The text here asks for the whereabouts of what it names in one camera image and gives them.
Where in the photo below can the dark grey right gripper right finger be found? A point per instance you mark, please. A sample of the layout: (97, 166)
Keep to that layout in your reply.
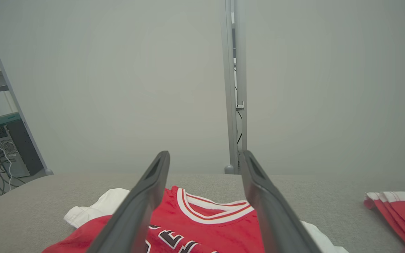
(276, 221)

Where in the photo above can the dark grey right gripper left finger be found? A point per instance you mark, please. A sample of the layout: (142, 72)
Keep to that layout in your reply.
(135, 218)

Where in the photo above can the red and white basketball jersey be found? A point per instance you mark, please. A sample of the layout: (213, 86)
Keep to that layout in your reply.
(209, 235)

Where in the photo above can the black computer tower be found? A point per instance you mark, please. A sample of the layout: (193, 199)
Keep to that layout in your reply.
(23, 147)

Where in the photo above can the grey metal partition post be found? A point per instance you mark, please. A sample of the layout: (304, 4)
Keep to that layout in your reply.
(227, 88)

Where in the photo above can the grey partition post with foot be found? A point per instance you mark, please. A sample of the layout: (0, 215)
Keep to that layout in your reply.
(12, 95)

